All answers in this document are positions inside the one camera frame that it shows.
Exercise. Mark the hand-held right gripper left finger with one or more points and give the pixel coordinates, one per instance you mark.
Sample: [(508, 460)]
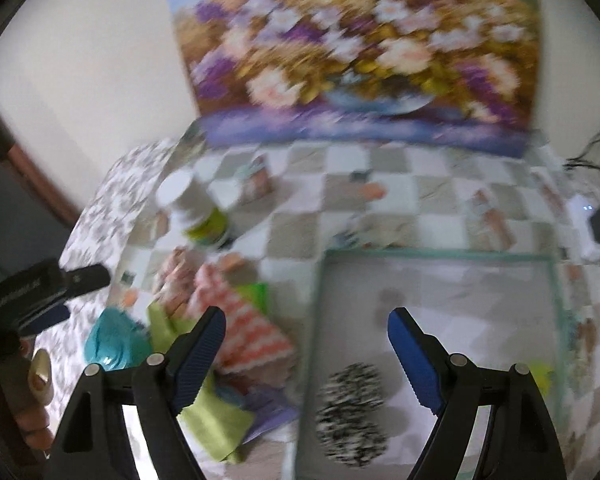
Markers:
[(200, 357)]

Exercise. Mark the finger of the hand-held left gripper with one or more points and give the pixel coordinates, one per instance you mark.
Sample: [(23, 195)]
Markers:
[(45, 319), (87, 278)]

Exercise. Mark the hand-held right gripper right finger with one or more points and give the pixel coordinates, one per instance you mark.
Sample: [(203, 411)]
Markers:
[(414, 360)]

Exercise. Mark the teal plush toy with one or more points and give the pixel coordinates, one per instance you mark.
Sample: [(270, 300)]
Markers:
[(115, 340)]

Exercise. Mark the clear tray with green rim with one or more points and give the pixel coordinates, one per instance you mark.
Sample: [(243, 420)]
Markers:
[(455, 290)]

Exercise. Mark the yellow green soft item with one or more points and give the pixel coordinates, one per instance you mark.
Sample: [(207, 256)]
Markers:
[(542, 375)]

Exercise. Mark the person's left hand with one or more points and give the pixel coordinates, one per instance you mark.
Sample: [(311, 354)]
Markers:
[(30, 420)]

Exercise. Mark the beige oval object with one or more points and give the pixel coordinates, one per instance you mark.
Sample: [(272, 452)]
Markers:
[(41, 375)]

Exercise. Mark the pink white chevron cloth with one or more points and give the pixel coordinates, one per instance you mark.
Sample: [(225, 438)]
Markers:
[(250, 330)]

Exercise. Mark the lime green cloth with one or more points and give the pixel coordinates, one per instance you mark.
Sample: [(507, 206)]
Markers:
[(220, 425)]

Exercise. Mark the pink plush item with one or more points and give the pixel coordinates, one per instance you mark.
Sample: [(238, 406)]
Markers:
[(175, 280)]

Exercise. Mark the grey floral cloth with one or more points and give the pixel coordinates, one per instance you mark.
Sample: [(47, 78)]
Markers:
[(110, 195)]

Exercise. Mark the purple cloth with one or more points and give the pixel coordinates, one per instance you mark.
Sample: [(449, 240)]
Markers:
[(272, 410)]

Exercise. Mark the white bottle with green label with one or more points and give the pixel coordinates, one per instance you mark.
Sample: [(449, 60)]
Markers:
[(190, 205)]

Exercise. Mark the white power strip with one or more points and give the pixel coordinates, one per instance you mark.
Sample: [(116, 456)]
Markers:
[(580, 220)]

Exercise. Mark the floral canvas painting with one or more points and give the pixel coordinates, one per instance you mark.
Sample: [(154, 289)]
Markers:
[(355, 60)]

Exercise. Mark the brown wooden door frame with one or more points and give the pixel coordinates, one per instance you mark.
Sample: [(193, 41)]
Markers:
[(35, 175)]

